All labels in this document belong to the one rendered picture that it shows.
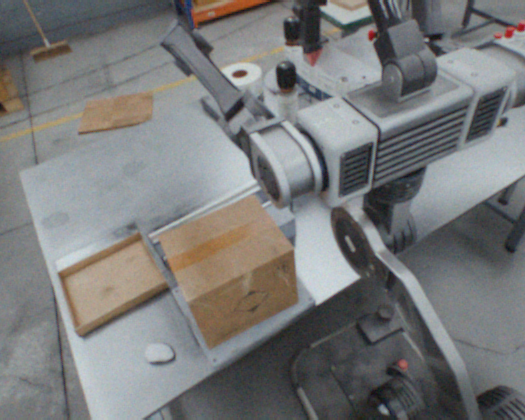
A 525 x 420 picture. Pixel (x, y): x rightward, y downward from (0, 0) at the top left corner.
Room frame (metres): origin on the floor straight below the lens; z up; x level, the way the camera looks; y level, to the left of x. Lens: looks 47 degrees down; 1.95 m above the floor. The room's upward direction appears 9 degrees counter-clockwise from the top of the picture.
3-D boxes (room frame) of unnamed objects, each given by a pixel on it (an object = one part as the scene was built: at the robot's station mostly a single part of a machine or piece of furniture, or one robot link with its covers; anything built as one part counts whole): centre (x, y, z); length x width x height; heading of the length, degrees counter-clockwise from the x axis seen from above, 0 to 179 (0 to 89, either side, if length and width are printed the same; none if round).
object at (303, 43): (1.42, -0.28, 1.30); 0.10 x 0.07 x 0.07; 114
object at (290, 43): (1.87, -0.28, 1.04); 0.09 x 0.09 x 0.29
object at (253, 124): (0.67, -0.03, 1.45); 0.09 x 0.08 x 0.12; 109
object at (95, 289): (0.83, 0.53, 0.85); 0.30 x 0.26 x 0.04; 115
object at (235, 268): (0.69, 0.11, 0.99); 0.30 x 0.24 x 0.27; 110
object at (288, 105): (1.48, -0.19, 1.03); 0.09 x 0.09 x 0.30
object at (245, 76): (1.74, -0.01, 0.95); 0.20 x 0.20 x 0.14
